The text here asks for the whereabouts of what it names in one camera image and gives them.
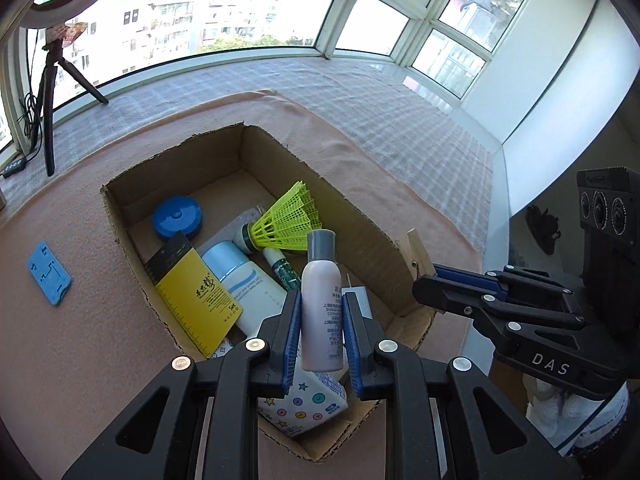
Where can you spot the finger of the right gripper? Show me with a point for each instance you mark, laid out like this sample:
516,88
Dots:
480,279
490,315

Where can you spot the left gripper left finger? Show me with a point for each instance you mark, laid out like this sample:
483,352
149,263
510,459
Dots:
199,416

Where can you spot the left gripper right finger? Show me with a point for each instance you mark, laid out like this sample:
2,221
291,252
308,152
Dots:
443,420

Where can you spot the pink bottle grey cap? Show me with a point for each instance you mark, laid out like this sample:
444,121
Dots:
322,319

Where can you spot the blue plastic phone stand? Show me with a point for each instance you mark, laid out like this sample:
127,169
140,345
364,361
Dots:
48,273

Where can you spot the right white gloved hand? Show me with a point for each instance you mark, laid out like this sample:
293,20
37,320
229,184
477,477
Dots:
557,414

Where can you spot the white patterned small box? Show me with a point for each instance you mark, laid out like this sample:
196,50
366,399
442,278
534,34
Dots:
313,399

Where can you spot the yellow black card package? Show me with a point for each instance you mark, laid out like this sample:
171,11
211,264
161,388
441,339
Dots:
194,296

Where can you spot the white blue lotion tube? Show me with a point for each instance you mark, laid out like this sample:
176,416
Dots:
258,295

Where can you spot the small green white bottle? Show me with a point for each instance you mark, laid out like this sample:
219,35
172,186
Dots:
282,269

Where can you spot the grey checked bedsheet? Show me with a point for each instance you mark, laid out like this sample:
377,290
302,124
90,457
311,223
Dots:
440,155

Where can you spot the brown cardboard box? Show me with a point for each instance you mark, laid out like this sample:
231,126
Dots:
231,169

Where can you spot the yellow green shuttlecock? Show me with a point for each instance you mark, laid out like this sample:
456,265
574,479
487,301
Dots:
284,226

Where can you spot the blue round container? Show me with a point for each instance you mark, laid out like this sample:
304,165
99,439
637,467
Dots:
179,213

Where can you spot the black tripod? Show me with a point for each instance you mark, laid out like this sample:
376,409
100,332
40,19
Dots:
45,99

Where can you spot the black inline cable remote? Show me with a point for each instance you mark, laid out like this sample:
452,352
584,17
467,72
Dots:
17,165

